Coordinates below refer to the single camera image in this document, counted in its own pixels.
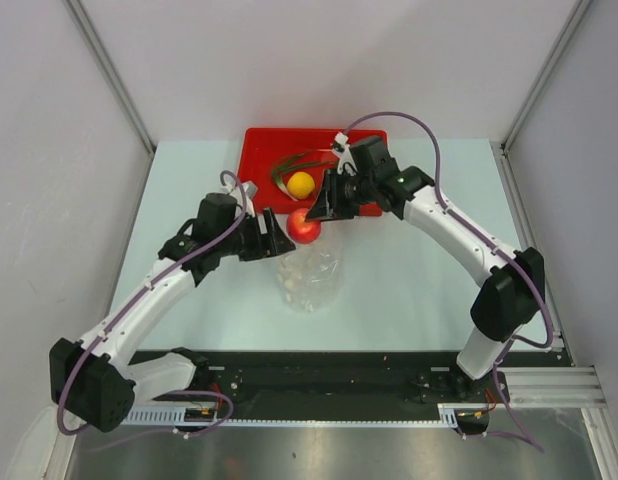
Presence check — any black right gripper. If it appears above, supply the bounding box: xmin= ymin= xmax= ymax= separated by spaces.
xmin=309 ymin=168 xmax=376 ymax=222

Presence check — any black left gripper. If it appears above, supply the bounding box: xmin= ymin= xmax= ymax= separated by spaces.
xmin=217 ymin=207 xmax=294 ymax=262

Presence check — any red fake tomato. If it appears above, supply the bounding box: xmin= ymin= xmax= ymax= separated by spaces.
xmin=286 ymin=208 xmax=322 ymax=244

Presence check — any yellow fake lemon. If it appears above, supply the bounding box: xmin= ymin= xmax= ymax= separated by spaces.
xmin=286 ymin=171 xmax=316 ymax=200

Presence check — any clear zip top bag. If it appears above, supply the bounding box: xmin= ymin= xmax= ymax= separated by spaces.
xmin=276 ymin=231 xmax=344 ymax=313

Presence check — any green fake chive sprig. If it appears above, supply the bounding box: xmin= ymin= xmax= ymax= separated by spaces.
xmin=270 ymin=149 xmax=336 ymax=186

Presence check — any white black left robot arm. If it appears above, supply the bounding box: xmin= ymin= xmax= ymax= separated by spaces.
xmin=49 ymin=193 xmax=295 ymax=434

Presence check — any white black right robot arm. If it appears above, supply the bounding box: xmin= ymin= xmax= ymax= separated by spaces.
xmin=307 ymin=133 xmax=545 ymax=401

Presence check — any red plastic tray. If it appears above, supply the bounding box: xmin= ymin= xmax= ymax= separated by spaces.
xmin=232 ymin=127 xmax=390 ymax=217

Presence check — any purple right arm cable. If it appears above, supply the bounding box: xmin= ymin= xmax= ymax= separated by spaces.
xmin=332 ymin=111 xmax=553 ymax=454

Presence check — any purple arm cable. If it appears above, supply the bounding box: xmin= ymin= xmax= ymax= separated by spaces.
xmin=332 ymin=111 xmax=553 ymax=454
xmin=56 ymin=170 xmax=248 ymax=454

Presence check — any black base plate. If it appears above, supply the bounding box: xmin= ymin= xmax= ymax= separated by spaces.
xmin=152 ymin=349 xmax=513 ymax=436

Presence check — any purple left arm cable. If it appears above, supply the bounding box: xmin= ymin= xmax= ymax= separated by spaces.
xmin=56 ymin=170 xmax=248 ymax=454

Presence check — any white slotted cable duct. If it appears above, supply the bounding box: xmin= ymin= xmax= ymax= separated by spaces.
xmin=123 ymin=405 xmax=463 ymax=429

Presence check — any aluminium frame post left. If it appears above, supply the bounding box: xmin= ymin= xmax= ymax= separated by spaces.
xmin=62 ymin=0 xmax=157 ymax=158

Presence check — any aluminium frame post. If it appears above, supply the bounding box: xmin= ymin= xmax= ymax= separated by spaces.
xmin=62 ymin=0 xmax=157 ymax=158
xmin=500 ymin=0 xmax=596 ymax=154

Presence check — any aluminium rail right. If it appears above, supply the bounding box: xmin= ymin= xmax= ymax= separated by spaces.
xmin=491 ymin=142 xmax=618 ymax=479

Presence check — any aluminium frame post right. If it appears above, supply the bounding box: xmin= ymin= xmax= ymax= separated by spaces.
xmin=500 ymin=0 xmax=596 ymax=154

